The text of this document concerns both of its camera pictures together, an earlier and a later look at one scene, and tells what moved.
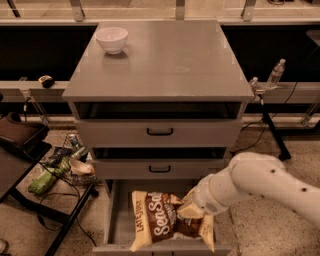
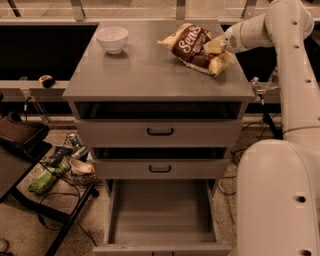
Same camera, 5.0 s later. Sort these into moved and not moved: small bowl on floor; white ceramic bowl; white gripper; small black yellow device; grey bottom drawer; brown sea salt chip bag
Moved: brown sea salt chip bag; white gripper
Not moved: grey bottom drawer; small black yellow device; small bowl on floor; white ceramic bowl
